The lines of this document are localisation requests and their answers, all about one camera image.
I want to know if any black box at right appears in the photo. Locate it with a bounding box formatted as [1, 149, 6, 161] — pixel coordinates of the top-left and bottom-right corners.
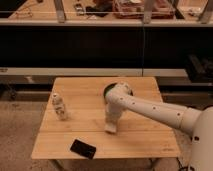
[185, 55, 213, 83]

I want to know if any red tray on shelf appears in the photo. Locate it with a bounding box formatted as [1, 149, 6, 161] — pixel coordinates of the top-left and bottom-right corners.
[113, 0, 175, 19]

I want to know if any black smartphone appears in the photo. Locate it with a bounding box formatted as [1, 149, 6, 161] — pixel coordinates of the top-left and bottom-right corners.
[70, 139, 96, 159]

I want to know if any wooden table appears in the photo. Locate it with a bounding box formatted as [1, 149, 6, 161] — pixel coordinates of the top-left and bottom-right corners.
[30, 76, 182, 171]

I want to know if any green plate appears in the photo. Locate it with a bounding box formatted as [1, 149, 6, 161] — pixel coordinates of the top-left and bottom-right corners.
[103, 82, 133, 96]

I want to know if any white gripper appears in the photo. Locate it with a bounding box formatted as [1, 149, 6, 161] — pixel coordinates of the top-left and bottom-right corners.
[105, 102, 125, 126]

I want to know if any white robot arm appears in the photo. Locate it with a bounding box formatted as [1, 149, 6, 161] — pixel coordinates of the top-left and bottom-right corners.
[103, 82, 213, 171]

